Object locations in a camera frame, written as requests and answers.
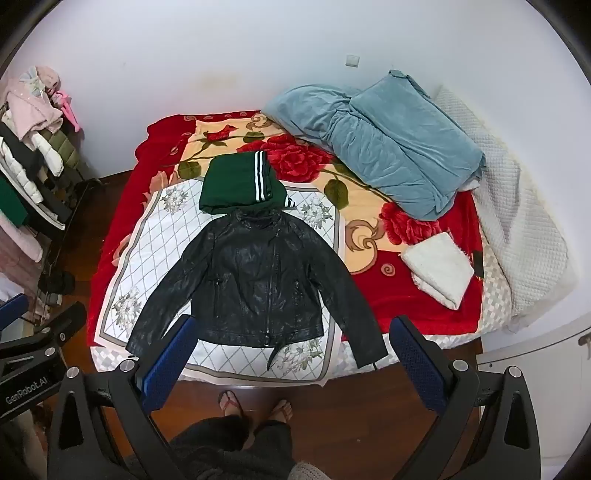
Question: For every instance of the person's foot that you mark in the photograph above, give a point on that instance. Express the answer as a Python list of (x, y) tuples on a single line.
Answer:
[(231, 404), (280, 410)]

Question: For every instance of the white cabinet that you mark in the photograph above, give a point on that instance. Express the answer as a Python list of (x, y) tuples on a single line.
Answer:
[(531, 350)]

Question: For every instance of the pale pink towel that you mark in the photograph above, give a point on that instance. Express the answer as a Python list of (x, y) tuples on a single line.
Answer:
[(16, 249)]

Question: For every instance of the white wall switch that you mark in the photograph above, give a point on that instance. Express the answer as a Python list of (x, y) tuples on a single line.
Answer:
[(352, 60)]

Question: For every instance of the white diamond pattern cloth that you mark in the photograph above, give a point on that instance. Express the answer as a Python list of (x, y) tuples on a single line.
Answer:
[(152, 240)]

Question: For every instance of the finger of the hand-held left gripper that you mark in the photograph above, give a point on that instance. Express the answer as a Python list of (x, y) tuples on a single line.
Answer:
[(11, 310), (62, 325)]

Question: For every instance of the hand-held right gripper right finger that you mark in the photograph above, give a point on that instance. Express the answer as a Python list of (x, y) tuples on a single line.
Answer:
[(418, 364)]

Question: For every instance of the white puffer jacket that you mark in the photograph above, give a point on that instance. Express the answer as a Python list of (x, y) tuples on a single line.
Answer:
[(23, 170)]

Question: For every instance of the person's right foot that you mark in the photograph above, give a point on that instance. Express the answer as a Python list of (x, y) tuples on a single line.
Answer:
[(280, 410)]

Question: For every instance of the white quilted mattress cover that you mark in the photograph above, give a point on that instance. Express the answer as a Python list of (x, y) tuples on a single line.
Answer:
[(517, 217)]

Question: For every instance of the black leather jacket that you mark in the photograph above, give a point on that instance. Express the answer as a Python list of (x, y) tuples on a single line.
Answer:
[(258, 281)]

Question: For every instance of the folded white towel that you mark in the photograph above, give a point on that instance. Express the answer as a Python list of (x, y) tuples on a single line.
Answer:
[(438, 267)]

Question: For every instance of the hanging green garment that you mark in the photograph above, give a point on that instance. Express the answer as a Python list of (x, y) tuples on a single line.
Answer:
[(10, 203)]

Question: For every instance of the blue velvet duvet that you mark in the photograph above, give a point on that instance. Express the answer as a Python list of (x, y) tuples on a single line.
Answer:
[(392, 143)]

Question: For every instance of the person's left foot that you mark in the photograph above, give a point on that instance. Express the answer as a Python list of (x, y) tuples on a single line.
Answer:
[(231, 404)]

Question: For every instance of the folded green striped garment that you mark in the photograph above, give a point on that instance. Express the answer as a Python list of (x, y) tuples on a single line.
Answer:
[(231, 184)]

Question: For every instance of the pink hanger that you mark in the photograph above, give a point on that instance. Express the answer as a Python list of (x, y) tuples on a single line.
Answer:
[(68, 108)]

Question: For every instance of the red floral blanket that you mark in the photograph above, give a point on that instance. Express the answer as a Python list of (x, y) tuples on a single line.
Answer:
[(415, 230)]

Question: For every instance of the pink garment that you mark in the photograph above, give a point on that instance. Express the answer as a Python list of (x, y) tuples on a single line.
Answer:
[(32, 104)]

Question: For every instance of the person's legs in dark pants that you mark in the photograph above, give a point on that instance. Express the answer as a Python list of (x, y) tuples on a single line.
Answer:
[(240, 450)]

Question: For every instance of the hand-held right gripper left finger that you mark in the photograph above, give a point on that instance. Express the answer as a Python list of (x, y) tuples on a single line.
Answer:
[(167, 357)]

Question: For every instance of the olive puffer jacket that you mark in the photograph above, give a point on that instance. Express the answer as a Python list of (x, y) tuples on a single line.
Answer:
[(62, 145)]

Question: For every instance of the black clothes rack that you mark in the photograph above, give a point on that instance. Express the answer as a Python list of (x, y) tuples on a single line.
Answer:
[(69, 207)]

